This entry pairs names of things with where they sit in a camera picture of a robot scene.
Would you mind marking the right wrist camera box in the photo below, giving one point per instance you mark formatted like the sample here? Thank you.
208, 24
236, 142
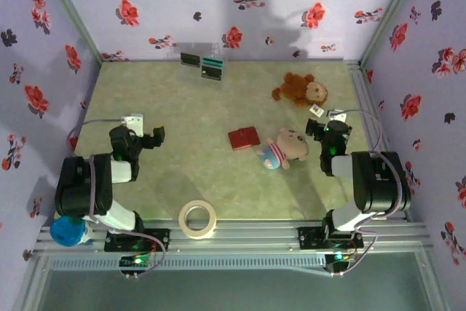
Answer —
336, 115

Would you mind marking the pink plush pig striped shirt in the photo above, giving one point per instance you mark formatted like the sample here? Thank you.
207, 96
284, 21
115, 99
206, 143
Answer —
287, 147

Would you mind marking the blue round plastic object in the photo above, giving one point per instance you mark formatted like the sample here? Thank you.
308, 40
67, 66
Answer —
67, 232

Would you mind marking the masking tape roll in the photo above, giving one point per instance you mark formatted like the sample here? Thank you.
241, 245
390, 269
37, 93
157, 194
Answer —
183, 225

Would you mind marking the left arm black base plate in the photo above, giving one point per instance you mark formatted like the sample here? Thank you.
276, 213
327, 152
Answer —
160, 240

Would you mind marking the small white printed tile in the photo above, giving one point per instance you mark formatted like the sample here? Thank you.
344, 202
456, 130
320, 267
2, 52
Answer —
316, 110

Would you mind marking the aluminium corner post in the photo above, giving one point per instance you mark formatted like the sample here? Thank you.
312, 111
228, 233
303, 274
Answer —
392, 8
69, 8

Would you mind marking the aluminium side rail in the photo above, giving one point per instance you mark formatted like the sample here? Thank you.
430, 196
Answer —
364, 89

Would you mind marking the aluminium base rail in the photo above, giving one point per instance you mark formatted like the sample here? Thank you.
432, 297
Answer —
255, 234

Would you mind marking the teal credit card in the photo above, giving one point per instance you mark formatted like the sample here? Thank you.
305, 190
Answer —
213, 60

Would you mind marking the red leather card holder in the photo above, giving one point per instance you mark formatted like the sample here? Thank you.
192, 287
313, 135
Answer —
244, 138

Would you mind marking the aluminium frame leg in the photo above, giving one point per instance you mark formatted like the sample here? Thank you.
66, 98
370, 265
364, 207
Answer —
32, 289
437, 289

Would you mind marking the brown plush monkey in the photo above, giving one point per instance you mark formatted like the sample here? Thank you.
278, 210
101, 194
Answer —
300, 89

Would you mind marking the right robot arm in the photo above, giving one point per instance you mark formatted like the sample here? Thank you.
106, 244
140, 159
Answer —
378, 183

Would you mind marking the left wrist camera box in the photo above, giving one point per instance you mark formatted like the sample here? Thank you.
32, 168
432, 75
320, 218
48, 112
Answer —
133, 121

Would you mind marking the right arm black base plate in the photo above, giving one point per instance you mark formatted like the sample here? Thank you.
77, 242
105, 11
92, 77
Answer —
309, 238

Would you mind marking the black credit card grey back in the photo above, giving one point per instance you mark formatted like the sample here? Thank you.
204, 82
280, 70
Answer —
212, 73

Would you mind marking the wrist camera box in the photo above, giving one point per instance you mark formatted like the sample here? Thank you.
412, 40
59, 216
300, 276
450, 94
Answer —
133, 121
336, 115

